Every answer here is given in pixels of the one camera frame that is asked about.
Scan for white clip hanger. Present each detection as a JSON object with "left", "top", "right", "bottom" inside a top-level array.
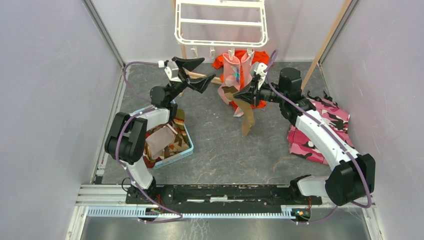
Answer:
[{"left": 174, "top": 0, "right": 269, "bottom": 58}]

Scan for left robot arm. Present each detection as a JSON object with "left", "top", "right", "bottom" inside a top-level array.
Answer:
[{"left": 104, "top": 57, "right": 215, "bottom": 204}]

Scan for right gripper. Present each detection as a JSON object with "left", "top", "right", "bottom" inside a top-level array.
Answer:
[{"left": 234, "top": 76, "right": 287, "bottom": 108}]

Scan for pink sock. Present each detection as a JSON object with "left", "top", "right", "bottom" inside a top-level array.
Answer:
[
  {"left": 217, "top": 53, "right": 241, "bottom": 105},
  {"left": 233, "top": 49, "right": 256, "bottom": 117}
]

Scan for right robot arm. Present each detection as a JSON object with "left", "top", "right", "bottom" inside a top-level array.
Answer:
[{"left": 233, "top": 67, "right": 376, "bottom": 208}]

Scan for wooden drying rack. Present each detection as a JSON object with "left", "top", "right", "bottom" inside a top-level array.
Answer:
[{"left": 170, "top": 0, "right": 353, "bottom": 99}]

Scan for light blue basket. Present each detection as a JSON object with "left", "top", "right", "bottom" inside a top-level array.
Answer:
[{"left": 132, "top": 102, "right": 195, "bottom": 170}]

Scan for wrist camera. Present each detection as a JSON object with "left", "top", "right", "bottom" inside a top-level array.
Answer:
[
  {"left": 250, "top": 62, "right": 268, "bottom": 90},
  {"left": 157, "top": 60, "right": 182, "bottom": 83}
]

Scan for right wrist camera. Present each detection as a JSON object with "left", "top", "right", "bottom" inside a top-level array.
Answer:
[{"left": 250, "top": 62, "right": 268, "bottom": 90}]

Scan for pile of socks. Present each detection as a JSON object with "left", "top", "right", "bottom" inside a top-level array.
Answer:
[{"left": 142, "top": 109, "right": 194, "bottom": 169}]

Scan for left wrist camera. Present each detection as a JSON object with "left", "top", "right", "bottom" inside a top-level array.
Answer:
[{"left": 157, "top": 60, "right": 182, "bottom": 83}]

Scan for orange shirt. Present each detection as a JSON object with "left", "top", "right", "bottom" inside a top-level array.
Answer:
[{"left": 212, "top": 50, "right": 270, "bottom": 117}]

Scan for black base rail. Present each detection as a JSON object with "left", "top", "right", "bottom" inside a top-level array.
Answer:
[{"left": 125, "top": 184, "right": 323, "bottom": 216}]

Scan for pink camouflage backpack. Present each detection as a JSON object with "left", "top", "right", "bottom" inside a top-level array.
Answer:
[{"left": 286, "top": 91, "right": 360, "bottom": 166}]

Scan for brown tan sock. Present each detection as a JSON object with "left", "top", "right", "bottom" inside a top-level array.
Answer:
[{"left": 222, "top": 86, "right": 255, "bottom": 136}]

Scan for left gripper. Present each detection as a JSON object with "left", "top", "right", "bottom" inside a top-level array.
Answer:
[{"left": 166, "top": 57, "right": 216, "bottom": 104}]

